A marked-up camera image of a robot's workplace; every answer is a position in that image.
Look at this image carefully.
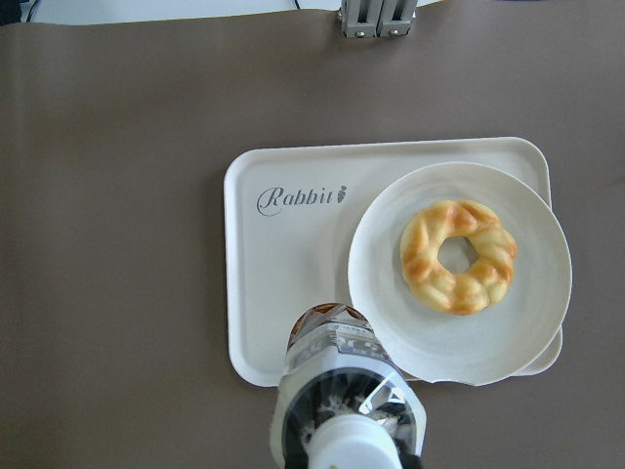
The tea bottle white cap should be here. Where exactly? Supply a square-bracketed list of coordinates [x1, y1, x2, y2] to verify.
[270, 303, 427, 468]

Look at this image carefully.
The white round plate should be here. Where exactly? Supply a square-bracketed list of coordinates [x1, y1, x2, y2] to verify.
[348, 162, 572, 386]

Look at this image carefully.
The braided ring bread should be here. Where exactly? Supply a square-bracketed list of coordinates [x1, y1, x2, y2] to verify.
[399, 200, 518, 316]

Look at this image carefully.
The aluminium frame post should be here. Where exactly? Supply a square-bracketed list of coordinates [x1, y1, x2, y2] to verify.
[338, 0, 418, 38]

